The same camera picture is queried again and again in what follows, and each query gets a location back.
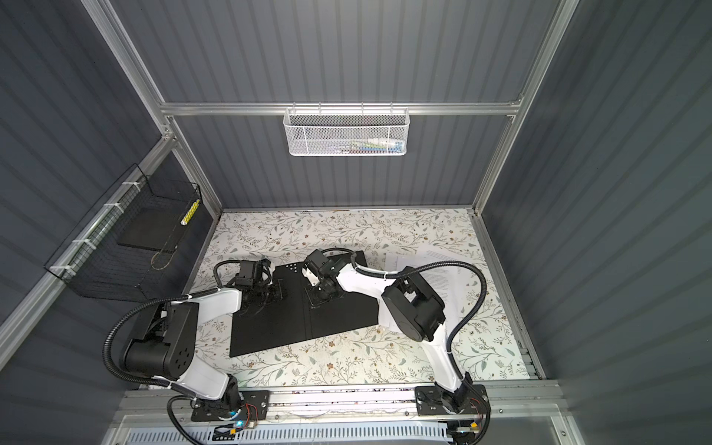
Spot blue folder with black inside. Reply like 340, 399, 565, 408
228, 263, 378, 358

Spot printed paper sheet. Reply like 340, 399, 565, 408
443, 268, 479, 336
376, 247, 472, 278

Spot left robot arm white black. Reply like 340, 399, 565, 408
113, 259, 280, 413

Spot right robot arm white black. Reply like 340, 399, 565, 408
302, 250, 472, 413

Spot yellow marker in basket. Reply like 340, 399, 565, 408
180, 198, 200, 226

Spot black pad in basket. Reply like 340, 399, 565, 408
118, 208, 187, 253

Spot pens in white basket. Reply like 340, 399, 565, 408
326, 138, 406, 154

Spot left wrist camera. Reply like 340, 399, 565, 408
235, 261, 263, 287

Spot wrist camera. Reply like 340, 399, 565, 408
235, 261, 263, 287
302, 250, 328, 287

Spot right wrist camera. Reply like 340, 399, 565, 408
302, 250, 328, 287

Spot black wire basket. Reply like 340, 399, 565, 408
44, 169, 202, 302

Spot white wire mesh basket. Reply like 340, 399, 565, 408
283, 111, 411, 157

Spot white ventilated cable duct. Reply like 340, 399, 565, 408
124, 422, 452, 445

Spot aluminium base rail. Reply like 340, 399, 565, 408
188, 383, 563, 424

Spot aluminium frame of enclosure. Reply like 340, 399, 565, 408
0, 0, 582, 445

